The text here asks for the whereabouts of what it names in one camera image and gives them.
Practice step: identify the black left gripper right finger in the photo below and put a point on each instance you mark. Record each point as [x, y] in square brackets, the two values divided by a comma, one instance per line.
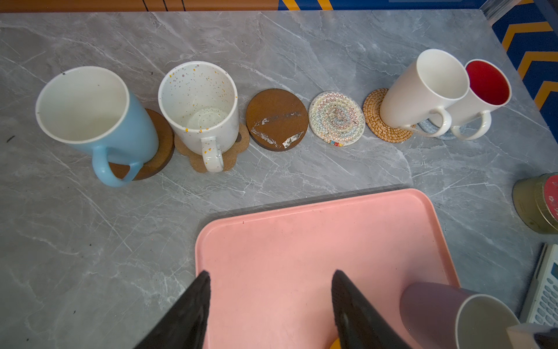
[359, 324]

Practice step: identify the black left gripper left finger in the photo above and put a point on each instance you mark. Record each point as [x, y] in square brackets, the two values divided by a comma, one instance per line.
[185, 324]

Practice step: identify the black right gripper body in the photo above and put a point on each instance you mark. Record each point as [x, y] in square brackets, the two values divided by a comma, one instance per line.
[533, 336]

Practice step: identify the paw shaped cork coaster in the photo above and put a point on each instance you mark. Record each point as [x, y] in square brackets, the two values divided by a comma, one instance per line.
[229, 157]

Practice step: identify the cream multicolour woven coaster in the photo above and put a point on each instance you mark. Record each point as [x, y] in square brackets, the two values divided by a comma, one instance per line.
[336, 119]

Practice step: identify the light blue woven coaster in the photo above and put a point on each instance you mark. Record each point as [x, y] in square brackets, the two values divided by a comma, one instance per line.
[428, 127]

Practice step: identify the tan rattan coaster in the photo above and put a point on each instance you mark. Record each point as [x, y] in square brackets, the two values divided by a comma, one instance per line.
[371, 111]

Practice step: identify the chipped brown wooden coaster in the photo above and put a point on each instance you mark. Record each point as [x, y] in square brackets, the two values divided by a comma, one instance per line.
[277, 119]

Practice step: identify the light blue mug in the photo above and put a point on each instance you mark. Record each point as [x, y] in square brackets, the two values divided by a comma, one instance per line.
[92, 110]

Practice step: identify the white mug red inside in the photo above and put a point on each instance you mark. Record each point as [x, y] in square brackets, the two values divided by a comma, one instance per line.
[489, 89]

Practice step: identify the white scientific calculator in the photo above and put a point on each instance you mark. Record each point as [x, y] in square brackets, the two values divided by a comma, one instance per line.
[540, 306]

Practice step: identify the yellow mug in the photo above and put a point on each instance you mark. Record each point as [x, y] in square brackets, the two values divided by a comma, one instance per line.
[336, 344]

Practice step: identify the lilac mug white inside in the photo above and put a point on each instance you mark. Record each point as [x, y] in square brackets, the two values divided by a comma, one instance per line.
[445, 316]

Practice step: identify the pink plastic tray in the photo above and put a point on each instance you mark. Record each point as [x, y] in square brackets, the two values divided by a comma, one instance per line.
[271, 272]

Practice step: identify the grey aluminium corner post right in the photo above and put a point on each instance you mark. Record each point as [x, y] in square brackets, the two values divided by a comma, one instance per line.
[494, 10]

